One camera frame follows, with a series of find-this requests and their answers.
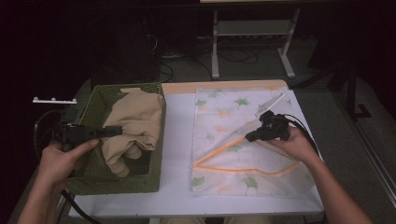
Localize white power strip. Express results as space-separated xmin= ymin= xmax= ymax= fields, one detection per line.
xmin=161 ymin=53 xmax=185 ymax=61

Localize green woven basket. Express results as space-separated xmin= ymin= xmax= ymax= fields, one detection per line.
xmin=65 ymin=82 xmax=167 ymax=196

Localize left hand-held gripper cable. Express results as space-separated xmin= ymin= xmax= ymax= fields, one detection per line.
xmin=33 ymin=108 xmax=101 ymax=224

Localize right hand-held gripper cable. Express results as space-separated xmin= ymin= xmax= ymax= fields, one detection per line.
xmin=280 ymin=113 xmax=322 ymax=157

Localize aluminium rail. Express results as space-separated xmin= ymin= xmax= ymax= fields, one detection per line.
xmin=334 ymin=91 xmax=396 ymax=198
xmin=52 ymin=192 xmax=70 ymax=224

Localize black floor cables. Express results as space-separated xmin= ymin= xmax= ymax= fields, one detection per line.
xmin=217 ymin=46 xmax=260 ymax=65

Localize white metal stand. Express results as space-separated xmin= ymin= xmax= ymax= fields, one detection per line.
xmin=210 ymin=7 xmax=302 ymax=79

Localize person's left hand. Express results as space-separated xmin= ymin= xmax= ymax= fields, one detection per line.
xmin=36 ymin=138 xmax=101 ymax=189

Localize beige garment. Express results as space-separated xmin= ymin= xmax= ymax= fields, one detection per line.
xmin=100 ymin=88 xmax=165 ymax=178

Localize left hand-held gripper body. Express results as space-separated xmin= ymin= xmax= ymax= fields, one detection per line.
xmin=32 ymin=96 xmax=106 ymax=153

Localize leaf print mesh laundry bag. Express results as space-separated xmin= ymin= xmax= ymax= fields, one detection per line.
xmin=190 ymin=86 xmax=316 ymax=198

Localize white board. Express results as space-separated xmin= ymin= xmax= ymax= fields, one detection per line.
xmin=68 ymin=90 xmax=325 ymax=218

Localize hand-held gripper cable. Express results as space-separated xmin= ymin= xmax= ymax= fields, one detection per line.
xmin=280 ymin=113 xmax=322 ymax=157
xmin=33 ymin=108 xmax=101 ymax=224

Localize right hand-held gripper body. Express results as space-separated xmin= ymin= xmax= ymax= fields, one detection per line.
xmin=254 ymin=92 xmax=291 ymax=142

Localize person's right hand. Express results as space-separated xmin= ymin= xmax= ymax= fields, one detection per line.
xmin=268 ymin=126 xmax=318 ymax=167

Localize black metal stand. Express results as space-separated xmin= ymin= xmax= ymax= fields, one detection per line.
xmin=329 ymin=61 xmax=374 ymax=121

